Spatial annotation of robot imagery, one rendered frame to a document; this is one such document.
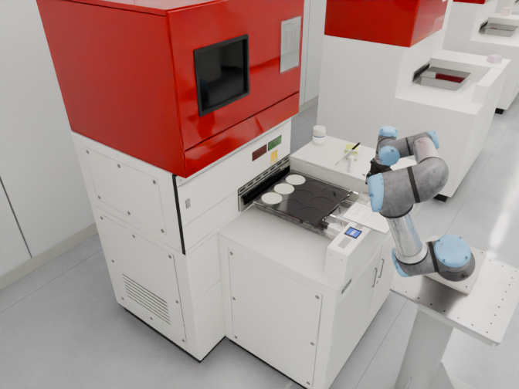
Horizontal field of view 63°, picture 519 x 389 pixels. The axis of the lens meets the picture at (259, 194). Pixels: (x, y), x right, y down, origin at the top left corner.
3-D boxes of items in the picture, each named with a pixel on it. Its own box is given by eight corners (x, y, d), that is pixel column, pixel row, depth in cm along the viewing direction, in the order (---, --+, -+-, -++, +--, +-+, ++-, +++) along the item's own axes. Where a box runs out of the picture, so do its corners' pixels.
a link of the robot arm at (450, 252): (475, 269, 155) (475, 262, 144) (436, 275, 160) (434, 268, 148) (466, 238, 160) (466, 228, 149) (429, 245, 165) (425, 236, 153)
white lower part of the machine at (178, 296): (118, 311, 262) (88, 203, 217) (207, 242, 317) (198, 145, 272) (201, 371, 227) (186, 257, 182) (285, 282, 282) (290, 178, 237)
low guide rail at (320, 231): (256, 208, 213) (256, 202, 211) (258, 205, 214) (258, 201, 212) (345, 245, 188) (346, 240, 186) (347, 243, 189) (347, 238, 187)
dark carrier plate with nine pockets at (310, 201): (253, 200, 205) (253, 199, 204) (291, 171, 228) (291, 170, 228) (314, 225, 188) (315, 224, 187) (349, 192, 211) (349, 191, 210)
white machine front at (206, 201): (182, 253, 183) (171, 174, 161) (285, 176, 238) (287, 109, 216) (187, 256, 182) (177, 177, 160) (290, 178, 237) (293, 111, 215)
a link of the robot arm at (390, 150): (406, 144, 156) (403, 132, 165) (376, 152, 160) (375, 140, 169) (411, 162, 160) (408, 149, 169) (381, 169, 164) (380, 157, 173)
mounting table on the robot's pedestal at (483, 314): (519, 295, 180) (530, 273, 172) (489, 367, 151) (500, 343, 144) (417, 251, 204) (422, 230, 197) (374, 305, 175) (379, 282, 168)
